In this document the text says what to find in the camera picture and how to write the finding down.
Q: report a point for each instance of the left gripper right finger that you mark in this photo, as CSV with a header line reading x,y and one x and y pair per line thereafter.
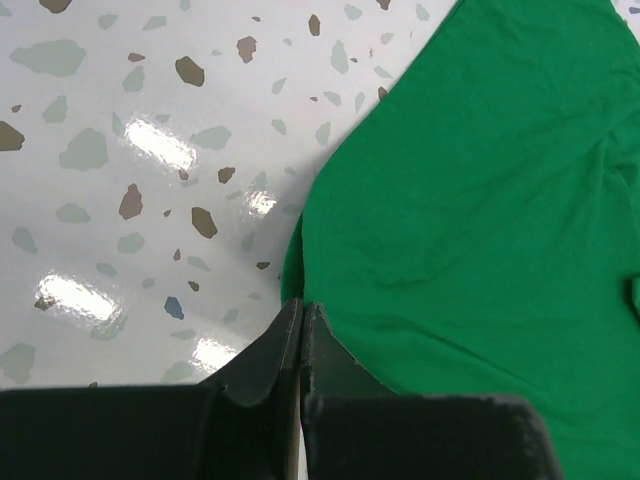
x,y
356,428

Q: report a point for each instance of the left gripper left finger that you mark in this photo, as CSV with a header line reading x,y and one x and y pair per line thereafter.
x,y
242,422

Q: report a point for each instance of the green t shirt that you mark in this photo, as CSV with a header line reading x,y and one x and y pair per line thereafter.
x,y
478,232

